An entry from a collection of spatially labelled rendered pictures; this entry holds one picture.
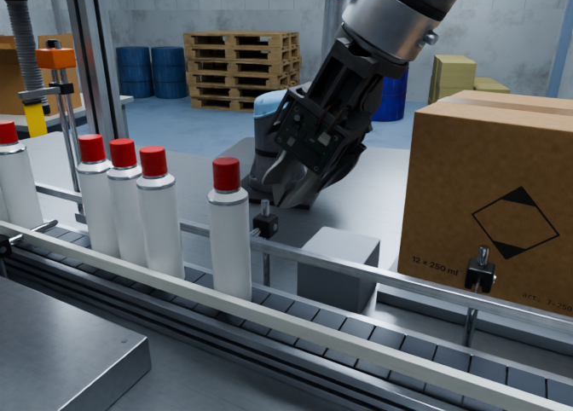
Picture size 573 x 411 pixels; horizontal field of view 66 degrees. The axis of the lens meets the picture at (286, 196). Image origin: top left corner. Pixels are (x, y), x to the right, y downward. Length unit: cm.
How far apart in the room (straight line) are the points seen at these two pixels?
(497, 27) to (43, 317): 684
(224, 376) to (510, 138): 47
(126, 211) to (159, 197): 8
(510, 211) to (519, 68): 658
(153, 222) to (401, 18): 41
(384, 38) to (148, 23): 808
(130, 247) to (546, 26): 685
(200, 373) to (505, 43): 680
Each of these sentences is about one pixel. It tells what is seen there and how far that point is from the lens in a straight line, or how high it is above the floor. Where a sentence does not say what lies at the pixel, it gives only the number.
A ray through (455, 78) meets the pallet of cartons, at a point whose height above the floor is 54.
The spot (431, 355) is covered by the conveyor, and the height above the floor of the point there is 88.
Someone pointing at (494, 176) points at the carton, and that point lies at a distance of 66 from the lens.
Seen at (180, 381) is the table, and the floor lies 83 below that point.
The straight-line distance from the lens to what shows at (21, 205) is 88.
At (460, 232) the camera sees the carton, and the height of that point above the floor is 95.
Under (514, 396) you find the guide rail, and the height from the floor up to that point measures 91.
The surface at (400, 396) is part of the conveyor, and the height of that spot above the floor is 88.
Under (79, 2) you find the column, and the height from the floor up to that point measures 126.
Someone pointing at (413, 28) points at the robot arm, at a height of 124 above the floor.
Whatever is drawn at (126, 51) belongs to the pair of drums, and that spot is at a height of 71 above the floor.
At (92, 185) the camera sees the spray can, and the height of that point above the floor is 102.
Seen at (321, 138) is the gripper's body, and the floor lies 115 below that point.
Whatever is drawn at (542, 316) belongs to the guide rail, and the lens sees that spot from 54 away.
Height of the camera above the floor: 125
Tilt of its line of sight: 22 degrees down
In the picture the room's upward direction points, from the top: straight up
